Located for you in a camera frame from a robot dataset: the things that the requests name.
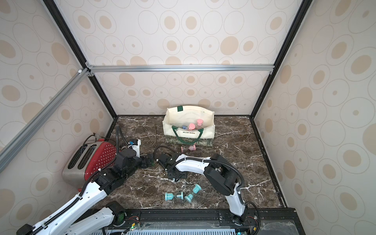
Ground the pink hourglass top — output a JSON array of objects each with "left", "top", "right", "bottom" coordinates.
[{"left": 181, "top": 145, "right": 196, "bottom": 153}]

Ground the teal hourglass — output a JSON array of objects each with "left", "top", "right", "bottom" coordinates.
[
  {"left": 164, "top": 192, "right": 184, "bottom": 201},
  {"left": 184, "top": 184, "right": 202, "bottom": 203}
]

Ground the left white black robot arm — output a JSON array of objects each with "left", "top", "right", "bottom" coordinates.
[{"left": 16, "top": 126, "right": 154, "bottom": 235}]

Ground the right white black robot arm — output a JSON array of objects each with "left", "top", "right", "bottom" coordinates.
[{"left": 153, "top": 146, "right": 261, "bottom": 231}]

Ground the cream canvas tote bag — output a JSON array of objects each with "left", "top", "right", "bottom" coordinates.
[{"left": 163, "top": 105, "right": 215, "bottom": 147}]

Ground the red and steel toaster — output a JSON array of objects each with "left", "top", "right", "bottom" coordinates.
[{"left": 62, "top": 141, "right": 116, "bottom": 189}]

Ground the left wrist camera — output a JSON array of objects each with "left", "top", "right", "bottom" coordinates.
[{"left": 128, "top": 139, "right": 141, "bottom": 158}]

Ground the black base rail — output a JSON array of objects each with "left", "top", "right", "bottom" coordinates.
[{"left": 52, "top": 207, "right": 306, "bottom": 235}]

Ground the aluminium frame rail back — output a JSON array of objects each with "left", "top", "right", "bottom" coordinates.
[{"left": 88, "top": 64, "right": 275, "bottom": 72}]

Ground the aluminium frame rail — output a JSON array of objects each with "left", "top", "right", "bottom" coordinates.
[
  {"left": 1, "top": 68, "right": 89, "bottom": 171},
  {"left": 88, "top": 64, "right": 275, "bottom": 72}
]

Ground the aluminium frame rail left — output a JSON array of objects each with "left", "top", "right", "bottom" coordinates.
[{"left": 1, "top": 68, "right": 89, "bottom": 171}]

